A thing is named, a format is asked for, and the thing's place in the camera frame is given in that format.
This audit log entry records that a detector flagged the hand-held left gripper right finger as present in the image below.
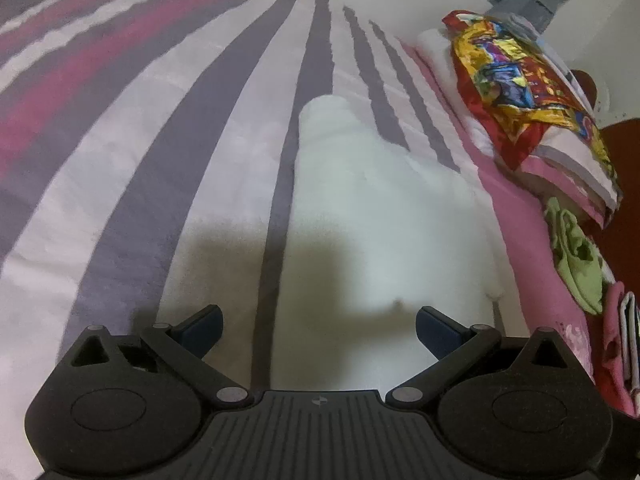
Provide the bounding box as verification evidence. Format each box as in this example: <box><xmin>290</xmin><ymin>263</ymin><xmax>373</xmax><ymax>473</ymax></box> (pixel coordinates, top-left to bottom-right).
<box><xmin>385</xmin><ymin>305</ymin><xmax>582</xmax><ymax>408</ymax></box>

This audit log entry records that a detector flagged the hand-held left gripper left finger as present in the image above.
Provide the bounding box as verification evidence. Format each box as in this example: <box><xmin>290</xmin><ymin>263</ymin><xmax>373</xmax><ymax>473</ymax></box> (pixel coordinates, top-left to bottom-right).
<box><xmin>59</xmin><ymin>304</ymin><xmax>254</xmax><ymax>409</ymax></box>

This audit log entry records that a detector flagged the white folded towel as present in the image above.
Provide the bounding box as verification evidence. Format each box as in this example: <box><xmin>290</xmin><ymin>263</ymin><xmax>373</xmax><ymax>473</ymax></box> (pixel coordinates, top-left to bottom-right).
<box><xmin>416</xmin><ymin>29</ymin><xmax>502</xmax><ymax>157</ymax></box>

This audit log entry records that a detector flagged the white cloth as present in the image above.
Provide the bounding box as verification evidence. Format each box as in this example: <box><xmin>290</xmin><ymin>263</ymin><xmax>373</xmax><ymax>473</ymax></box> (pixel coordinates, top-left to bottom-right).
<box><xmin>274</xmin><ymin>94</ymin><xmax>507</xmax><ymax>392</ymax></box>

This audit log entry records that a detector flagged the colourful printed folded blanket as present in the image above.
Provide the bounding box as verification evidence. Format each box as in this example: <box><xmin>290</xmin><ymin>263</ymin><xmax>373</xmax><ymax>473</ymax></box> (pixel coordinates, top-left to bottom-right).
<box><xmin>442</xmin><ymin>9</ymin><xmax>624</xmax><ymax>227</ymax></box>

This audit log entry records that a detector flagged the striped purple pink blanket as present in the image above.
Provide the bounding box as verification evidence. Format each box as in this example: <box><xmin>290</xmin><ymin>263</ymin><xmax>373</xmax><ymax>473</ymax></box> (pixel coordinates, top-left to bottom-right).
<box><xmin>0</xmin><ymin>0</ymin><xmax>501</xmax><ymax>480</ymax></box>

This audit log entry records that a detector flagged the green cloth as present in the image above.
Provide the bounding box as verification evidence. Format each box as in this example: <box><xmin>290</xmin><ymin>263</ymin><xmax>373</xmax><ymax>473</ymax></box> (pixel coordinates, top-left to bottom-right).
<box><xmin>544</xmin><ymin>197</ymin><xmax>607</xmax><ymax>317</ymax></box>

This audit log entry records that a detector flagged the pink red cloth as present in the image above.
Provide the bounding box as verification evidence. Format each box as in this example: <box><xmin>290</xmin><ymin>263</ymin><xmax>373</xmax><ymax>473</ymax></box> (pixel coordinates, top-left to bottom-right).
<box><xmin>599</xmin><ymin>280</ymin><xmax>640</xmax><ymax>415</ymax></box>

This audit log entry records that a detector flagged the pink bed sheet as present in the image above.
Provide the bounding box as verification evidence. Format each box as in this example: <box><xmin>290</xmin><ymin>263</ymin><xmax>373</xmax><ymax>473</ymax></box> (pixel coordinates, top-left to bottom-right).
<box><xmin>400</xmin><ymin>40</ymin><xmax>601</xmax><ymax>386</ymax></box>

